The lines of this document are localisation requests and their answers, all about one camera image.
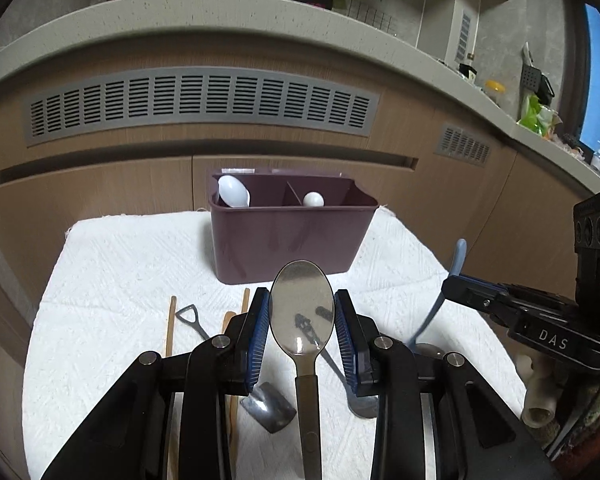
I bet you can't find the blue-handled spoon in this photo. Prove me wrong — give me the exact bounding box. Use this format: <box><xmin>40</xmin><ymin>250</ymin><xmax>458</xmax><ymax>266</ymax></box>
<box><xmin>406</xmin><ymin>238</ymin><xmax>468</xmax><ymax>361</ymax></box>

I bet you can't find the large metal spoon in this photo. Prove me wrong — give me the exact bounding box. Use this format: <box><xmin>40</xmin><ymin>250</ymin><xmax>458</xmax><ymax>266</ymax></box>
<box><xmin>270</xmin><ymin>259</ymin><xmax>336</xmax><ymax>480</ymax></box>

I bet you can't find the wooden cabinet front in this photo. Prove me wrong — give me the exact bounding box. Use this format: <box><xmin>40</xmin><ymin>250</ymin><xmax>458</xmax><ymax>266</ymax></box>
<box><xmin>0</xmin><ymin>50</ymin><xmax>600</xmax><ymax>480</ymax></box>

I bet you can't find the speckled kitchen countertop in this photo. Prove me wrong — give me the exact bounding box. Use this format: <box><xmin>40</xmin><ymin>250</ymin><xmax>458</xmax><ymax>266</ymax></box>
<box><xmin>0</xmin><ymin>0</ymin><xmax>600</xmax><ymax>202</ymax></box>

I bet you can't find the shovel-shaped metal spoon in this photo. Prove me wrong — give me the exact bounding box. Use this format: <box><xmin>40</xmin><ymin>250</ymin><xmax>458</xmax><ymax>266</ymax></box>
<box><xmin>175</xmin><ymin>304</ymin><xmax>299</xmax><ymax>434</ymax></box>

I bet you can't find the white plastic spoon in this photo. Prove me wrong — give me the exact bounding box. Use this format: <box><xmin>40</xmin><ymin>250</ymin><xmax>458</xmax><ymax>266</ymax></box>
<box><xmin>217</xmin><ymin>175</ymin><xmax>252</xmax><ymax>208</ymax></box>

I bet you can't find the long grey vent grille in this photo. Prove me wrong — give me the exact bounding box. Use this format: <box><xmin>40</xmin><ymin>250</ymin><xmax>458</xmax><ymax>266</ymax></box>
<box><xmin>26</xmin><ymin>66</ymin><xmax>381</xmax><ymax>149</ymax></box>

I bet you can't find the green plastic bag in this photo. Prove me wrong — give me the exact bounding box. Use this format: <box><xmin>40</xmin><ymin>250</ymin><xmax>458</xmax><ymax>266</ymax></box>
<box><xmin>517</xmin><ymin>95</ymin><xmax>564</xmax><ymax>137</ymax></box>

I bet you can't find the black perforated holder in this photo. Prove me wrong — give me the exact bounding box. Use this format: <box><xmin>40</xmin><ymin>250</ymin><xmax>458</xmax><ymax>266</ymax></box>
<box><xmin>520</xmin><ymin>42</ymin><xmax>554</xmax><ymax>102</ymax></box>

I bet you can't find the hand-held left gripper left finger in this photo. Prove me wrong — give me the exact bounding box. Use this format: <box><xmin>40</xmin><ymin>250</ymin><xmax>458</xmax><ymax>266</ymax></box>
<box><xmin>40</xmin><ymin>287</ymin><xmax>273</xmax><ymax>480</ymax></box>

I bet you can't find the small metal spoon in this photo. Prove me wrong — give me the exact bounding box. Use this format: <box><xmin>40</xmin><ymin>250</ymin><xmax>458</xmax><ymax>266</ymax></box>
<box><xmin>320</xmin><ymin>345</ymin><xmax>379</xmax><ymax>420</ymax></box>

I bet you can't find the white wall unit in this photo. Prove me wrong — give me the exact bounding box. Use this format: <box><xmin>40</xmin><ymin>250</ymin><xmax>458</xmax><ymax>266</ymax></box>
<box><xmin>417</xmin><ymin>0</ymin><xmax>481</xmax><ymax>64</ymax></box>

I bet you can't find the small grey vent grille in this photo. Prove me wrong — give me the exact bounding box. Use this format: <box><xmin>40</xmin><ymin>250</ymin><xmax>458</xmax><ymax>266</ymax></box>
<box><xmin>434</xmin><ymin>122</ymin><xmax>494</xmax><ymax>167</ymax></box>

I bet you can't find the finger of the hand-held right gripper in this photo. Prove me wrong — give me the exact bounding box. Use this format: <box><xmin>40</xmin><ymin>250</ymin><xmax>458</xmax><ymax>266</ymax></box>
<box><xmin>457</xmin><ymin>277</ymin><xmax>576</xmax><ymax>301</ymax></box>
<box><xmin>441</xmin><ymin>276</ymin><xmax>580</xmax><ymax>329</ymax></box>

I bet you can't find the red floral rug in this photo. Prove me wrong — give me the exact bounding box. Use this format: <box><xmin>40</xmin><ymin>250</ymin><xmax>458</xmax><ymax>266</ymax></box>
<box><xmin>555</xmin><ymin>375</ymin><xmax>600</xmax><ymax>480</ymax></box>

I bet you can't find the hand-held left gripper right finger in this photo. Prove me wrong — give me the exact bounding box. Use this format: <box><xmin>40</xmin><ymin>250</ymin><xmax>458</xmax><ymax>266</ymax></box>
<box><xmin>332</xmin><ymin>287</ymin><xmax>563</xmax><ymax>480</ymax></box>

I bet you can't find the maroon plastic utensil holder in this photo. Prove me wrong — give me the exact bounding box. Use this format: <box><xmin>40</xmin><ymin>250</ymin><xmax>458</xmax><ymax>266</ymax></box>
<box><xmin>209</xmin><ymin>169</ymin><xmax>379</xmax><ymax>285</ymax></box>

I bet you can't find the white towel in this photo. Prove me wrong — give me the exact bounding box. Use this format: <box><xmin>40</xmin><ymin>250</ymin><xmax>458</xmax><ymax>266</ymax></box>
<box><xmin>22</xmin><ymin>207</ymin><xmax>529</xmax><ymax>480</ymax></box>

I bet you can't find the white plastic pipe fitting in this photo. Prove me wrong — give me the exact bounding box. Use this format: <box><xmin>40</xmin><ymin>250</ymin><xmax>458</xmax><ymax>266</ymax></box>
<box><xmin>514</xmin><ymin>354</ymin><xmax>562</xmax><ymax>430</ymax></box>

